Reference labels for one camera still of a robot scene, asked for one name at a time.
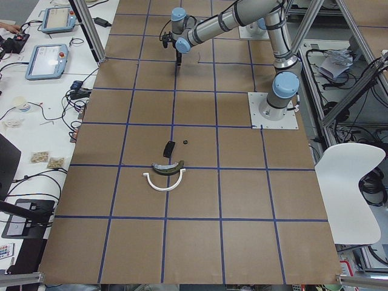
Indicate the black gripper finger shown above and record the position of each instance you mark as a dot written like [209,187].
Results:
[178,59]

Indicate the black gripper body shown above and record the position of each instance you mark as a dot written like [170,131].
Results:
[177,51]

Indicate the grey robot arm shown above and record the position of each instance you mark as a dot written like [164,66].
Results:
[260,25]
[187,31]

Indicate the black power adapter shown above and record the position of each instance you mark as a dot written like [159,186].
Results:
[102,22]

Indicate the black curved plastic part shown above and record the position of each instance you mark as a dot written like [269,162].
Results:
[168,149]

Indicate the blue usb hub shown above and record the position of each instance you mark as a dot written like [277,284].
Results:
[76,85]

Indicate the green brake shoe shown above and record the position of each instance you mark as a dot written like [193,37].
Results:
[169,169]

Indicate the far blue teach pendant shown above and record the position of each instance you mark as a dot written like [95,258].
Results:
[57,20]

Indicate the blue teach pendant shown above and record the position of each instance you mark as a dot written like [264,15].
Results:
[47,62]
[57,20]

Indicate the near blue teach pendant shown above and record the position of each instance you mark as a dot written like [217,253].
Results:
[47,62]

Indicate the bag of small parts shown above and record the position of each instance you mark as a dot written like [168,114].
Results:
[39,157]

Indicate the black monitor stand base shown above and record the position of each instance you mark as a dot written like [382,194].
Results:
[28,218]

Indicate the white chair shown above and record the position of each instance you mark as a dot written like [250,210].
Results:
[339,171]

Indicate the colourful remote control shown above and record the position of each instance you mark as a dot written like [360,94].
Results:
[7,250]

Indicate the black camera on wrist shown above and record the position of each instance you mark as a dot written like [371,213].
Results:
[165,39]

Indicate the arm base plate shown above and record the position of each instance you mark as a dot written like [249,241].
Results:
[244,33]
[263,116]

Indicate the aluminium frame post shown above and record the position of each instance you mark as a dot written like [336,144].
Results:
[87,24]

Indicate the white semicircular bracket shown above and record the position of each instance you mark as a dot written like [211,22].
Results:
[164,184]

